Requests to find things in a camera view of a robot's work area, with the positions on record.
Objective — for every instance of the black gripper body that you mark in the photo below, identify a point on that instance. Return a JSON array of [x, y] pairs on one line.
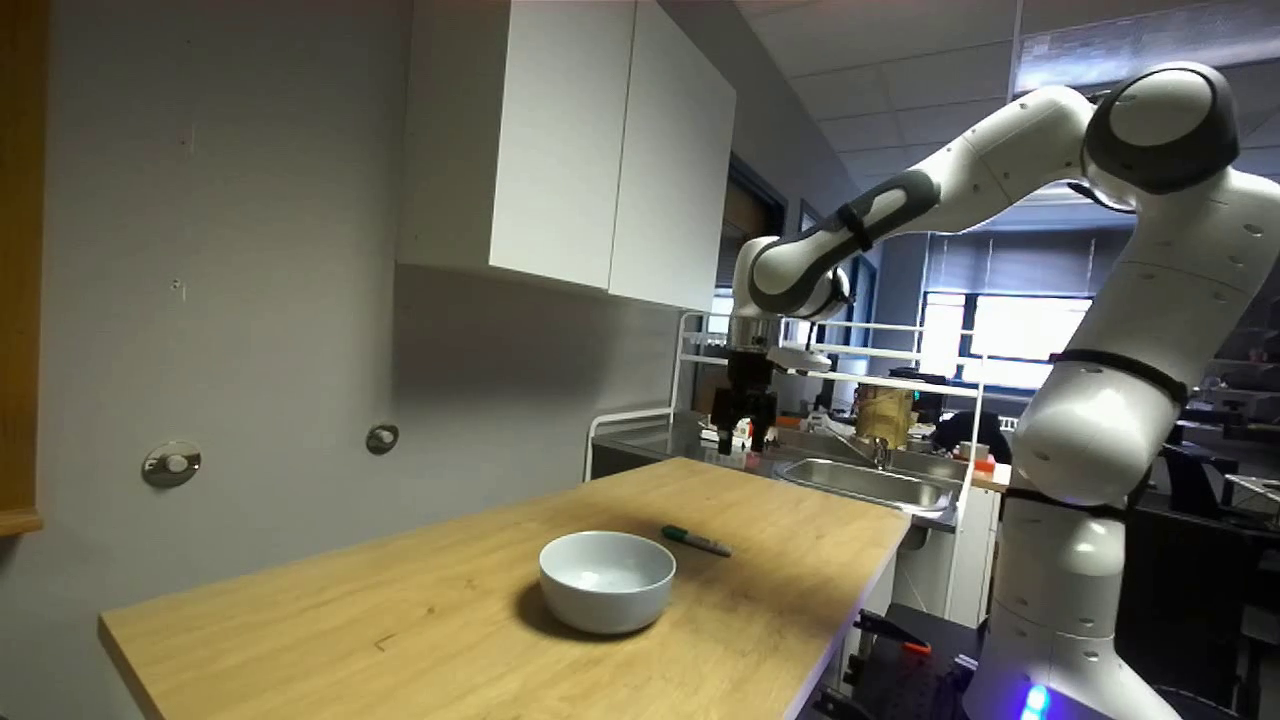
[[748, 383]]

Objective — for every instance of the grey Sharpie marker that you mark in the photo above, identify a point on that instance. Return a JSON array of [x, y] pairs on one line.
[[692, 542]]

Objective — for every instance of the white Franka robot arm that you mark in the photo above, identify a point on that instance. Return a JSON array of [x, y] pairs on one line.
[[1133, 401]]

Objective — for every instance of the grey bowl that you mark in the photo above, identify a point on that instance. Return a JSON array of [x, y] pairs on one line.
[[605, 582]]

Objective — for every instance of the metal sink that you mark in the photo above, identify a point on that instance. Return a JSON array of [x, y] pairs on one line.
[[864, 482]]

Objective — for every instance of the tan paper bag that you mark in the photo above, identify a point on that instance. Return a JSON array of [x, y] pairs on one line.
[[880, 417]]

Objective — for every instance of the red and black tool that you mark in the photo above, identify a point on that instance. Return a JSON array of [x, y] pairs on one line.
[[888, 628]]

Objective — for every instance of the bright window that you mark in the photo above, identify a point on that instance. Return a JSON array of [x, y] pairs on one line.
[[1007, 337]]

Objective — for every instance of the white wall cabinet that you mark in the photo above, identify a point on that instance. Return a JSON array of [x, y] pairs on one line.
[[575, 145]]

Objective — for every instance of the round metal wall knob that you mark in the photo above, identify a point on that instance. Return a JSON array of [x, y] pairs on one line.
[[169, 465], [382, 436]]

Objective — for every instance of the wooden frame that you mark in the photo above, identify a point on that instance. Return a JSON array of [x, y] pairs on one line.
[[17, 264]]

